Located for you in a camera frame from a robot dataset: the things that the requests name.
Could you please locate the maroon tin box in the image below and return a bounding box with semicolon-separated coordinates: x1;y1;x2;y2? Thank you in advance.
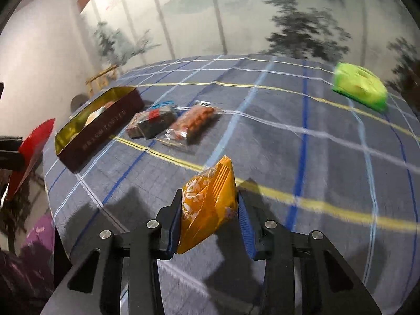
54;86;145;174

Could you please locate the clear bag of coated nuts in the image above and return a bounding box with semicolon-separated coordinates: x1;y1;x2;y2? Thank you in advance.
156;100;224;153

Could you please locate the plaid tablecloth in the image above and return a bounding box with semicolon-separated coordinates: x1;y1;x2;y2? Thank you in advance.
43;53;420;315

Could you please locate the round stone disc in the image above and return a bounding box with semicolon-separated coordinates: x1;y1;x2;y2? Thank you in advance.
70;94;87;110

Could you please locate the green snack packet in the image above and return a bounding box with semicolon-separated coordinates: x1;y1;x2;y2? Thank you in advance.
331;62;389;112

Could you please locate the dark grey snack packet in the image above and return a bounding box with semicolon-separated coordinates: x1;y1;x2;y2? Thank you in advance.
137;105;177;139

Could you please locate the landscape painted wall screen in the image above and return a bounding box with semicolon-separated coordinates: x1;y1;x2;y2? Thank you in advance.
77;0;420;82

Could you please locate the purple printed cloth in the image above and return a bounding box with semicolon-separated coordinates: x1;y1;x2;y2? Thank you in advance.
24;215;56;253

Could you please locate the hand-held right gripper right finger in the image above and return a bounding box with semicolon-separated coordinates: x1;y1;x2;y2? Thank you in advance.
238;190;383;315

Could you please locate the orange snack packet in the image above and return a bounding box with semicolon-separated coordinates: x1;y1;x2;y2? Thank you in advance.
176;155;239;255

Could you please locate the red snack packet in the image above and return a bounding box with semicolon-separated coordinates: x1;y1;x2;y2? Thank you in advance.
7;118;56;201

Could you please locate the bamboo chair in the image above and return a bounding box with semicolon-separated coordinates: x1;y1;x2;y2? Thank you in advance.
86;65;119;94

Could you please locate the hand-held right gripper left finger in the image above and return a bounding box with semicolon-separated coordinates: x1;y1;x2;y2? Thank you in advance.
41;188;182;315

